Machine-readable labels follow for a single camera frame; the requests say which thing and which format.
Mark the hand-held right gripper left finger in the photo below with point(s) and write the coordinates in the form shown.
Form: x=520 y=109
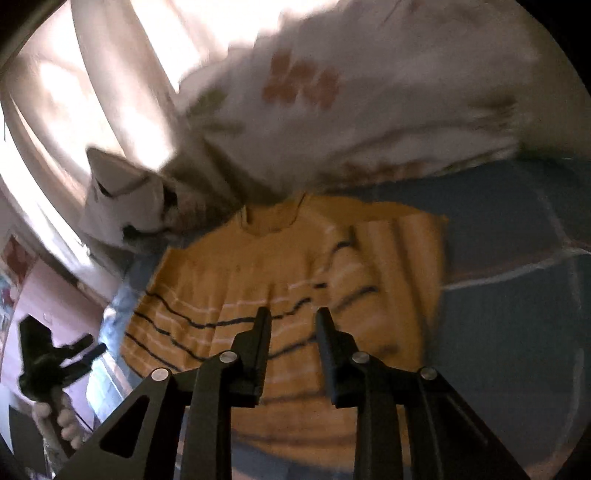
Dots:
x=253 y=364

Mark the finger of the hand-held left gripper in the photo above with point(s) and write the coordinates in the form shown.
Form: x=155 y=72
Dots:
x=90 y=357
x=79 y=345

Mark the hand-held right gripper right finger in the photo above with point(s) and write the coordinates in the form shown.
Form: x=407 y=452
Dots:
x=333 y=364

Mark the yellow striped sweater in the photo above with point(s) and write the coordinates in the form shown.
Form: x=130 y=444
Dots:
x=258 y=258

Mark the person's left hand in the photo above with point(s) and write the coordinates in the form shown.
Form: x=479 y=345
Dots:
x=67 y=422

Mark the small bird print cushion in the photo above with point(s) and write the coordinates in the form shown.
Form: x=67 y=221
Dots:
x=124 y=203

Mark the blue checked bedsheet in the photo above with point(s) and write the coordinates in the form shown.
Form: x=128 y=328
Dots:
x=503 y=323

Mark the large floral pillow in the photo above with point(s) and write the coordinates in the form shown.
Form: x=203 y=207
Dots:
x=369 y=115

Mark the light sheer curtain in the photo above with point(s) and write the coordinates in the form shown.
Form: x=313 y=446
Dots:
x=92 y=92

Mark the wall poster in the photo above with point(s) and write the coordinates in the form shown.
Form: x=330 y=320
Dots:
x=18 y=265

